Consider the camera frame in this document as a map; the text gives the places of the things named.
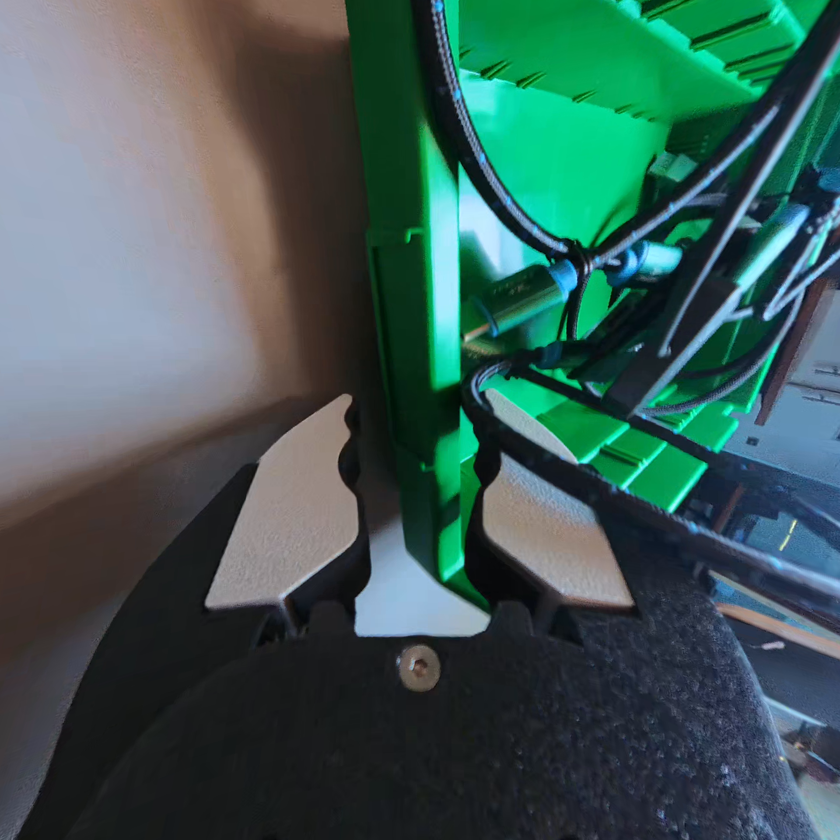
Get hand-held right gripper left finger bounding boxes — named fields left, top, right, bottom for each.
left=204, top=394, right=368, bottom=611

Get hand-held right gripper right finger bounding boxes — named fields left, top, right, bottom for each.
left=466, top=388, right=637, bottom=611

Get black braided hub cable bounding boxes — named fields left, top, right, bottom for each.
left=460, top=348, right=840, bottom=611

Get black hdmi adapter box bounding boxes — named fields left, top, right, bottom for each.
left=602, top=269, right=752, bottom=421

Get braided hdmi cable green plugs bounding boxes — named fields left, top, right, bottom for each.
left=414, top=0, right=840, bottom=345
left=709, top=164, right=840, bottom=316

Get green plastic bin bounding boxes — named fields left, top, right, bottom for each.
left=344, top=0, right=840, bottom=611

